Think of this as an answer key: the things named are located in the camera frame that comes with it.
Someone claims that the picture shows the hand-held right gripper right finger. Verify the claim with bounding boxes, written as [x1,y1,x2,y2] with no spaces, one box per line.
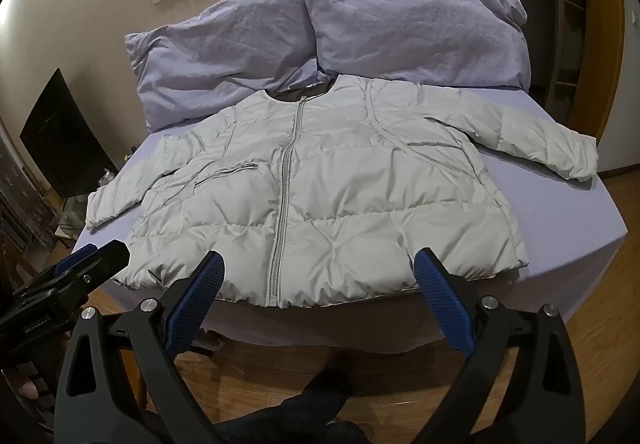
[414,248,588,444]

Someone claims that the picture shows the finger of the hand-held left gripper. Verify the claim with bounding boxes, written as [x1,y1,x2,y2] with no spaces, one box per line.
[14,244,101,295]
[31,240,131,309]

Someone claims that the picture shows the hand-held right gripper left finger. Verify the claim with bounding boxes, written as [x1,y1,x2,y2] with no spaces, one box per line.
[54,251,226,444]

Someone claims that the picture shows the cream puffer jacket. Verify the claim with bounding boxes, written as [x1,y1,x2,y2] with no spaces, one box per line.
[85,74,600,311]

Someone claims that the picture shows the person's left hand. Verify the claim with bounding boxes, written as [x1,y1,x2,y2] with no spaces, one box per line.
[7,366,42,400]

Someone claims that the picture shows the bedside clutter of bottles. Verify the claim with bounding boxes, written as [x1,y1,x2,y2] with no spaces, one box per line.
[50,144,138,249]

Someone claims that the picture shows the black flat screen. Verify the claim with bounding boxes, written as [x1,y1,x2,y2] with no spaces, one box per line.
[20,68,119,199]

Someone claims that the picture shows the bed with lilac sheet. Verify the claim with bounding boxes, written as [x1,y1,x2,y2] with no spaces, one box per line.
[70,82,629,356]

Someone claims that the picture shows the person's dark trouser leg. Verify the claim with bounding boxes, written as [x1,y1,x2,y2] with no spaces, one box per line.
[215,356,383,444]

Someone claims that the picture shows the wide lilac pillow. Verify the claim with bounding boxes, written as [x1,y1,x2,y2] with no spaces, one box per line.
[124,0,332,135]

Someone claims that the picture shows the square lilac pillow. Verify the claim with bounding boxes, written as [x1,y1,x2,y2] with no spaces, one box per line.
[297,0,532,92]

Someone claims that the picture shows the dark wardrobe shelves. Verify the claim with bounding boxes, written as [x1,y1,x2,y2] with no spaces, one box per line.
[500,0,623,125]

